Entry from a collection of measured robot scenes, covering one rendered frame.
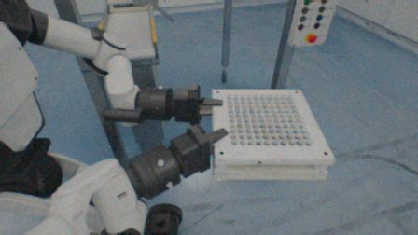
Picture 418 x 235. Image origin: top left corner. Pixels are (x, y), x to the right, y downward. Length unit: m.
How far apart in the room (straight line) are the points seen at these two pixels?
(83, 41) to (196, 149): 0.52
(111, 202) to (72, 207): 0.07
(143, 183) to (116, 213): 0.07
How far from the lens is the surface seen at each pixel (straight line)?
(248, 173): 0.55
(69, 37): 0.84
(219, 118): 0.58
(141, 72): 1.44
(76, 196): 0.43
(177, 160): 0.49
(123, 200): 0.48
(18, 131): 0.69
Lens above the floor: 1.47
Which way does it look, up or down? 41 degrees down
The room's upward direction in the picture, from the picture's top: straight up
